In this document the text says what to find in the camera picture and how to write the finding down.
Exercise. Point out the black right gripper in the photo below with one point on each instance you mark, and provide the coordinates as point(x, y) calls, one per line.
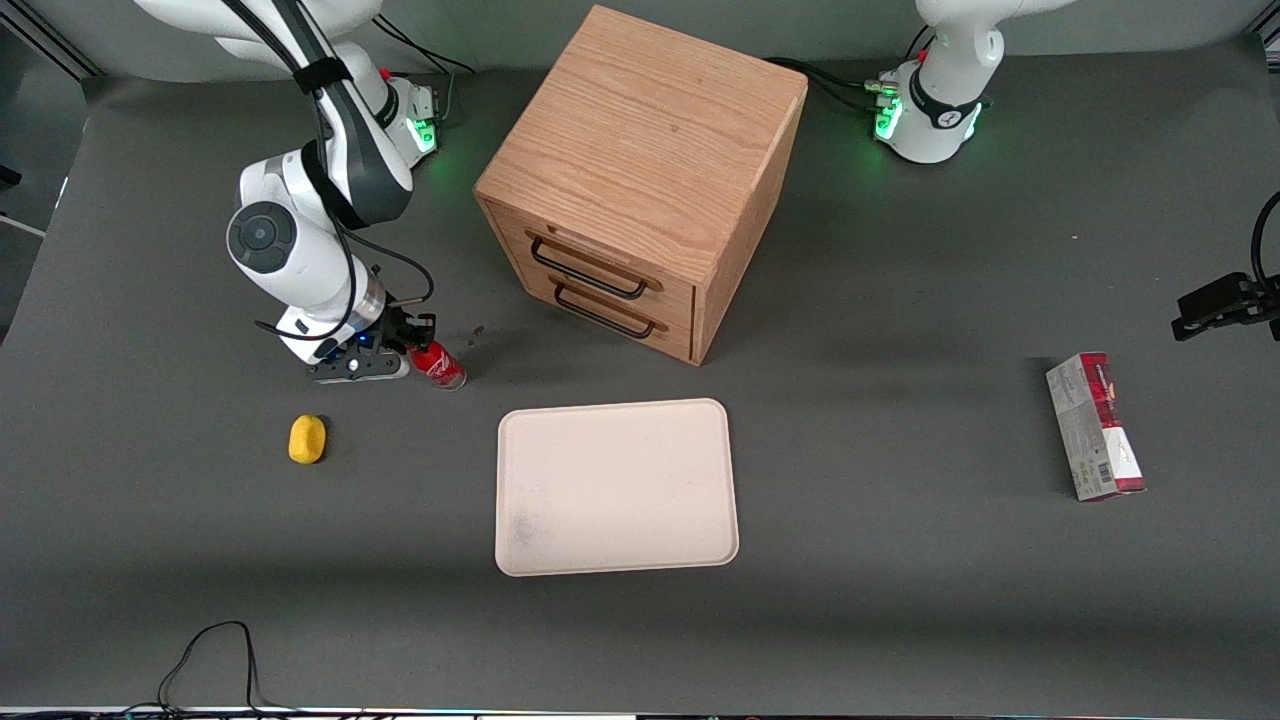
point(392, 331)

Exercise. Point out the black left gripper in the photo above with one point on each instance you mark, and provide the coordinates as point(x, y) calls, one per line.
point(1222, 305)

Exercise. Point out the red coke bottle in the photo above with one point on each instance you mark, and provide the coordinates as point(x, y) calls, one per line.
point(446, 369)

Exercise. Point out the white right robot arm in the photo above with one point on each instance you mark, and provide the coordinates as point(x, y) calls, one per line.
point(300, 260)

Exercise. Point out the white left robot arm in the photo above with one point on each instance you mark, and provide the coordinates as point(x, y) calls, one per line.
point(940, 130)

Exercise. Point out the beige plastic tray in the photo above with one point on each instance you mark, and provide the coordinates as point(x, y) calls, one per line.
point(615, 488)

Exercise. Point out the wooden drawer front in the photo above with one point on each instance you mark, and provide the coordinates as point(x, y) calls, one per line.
point(680, 300)
point(530, 280)

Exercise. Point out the yellow lemon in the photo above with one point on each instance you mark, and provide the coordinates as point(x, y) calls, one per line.
point(307, 440)

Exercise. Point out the red and grey carton box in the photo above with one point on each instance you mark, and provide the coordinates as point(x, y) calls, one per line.
point(1095, 430)

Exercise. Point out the wooden drawer cabinet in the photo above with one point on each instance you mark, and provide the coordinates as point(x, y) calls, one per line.
point(650, 130)

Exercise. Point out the aluminium frame rail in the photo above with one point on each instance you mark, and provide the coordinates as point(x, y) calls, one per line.
point(50, 40)

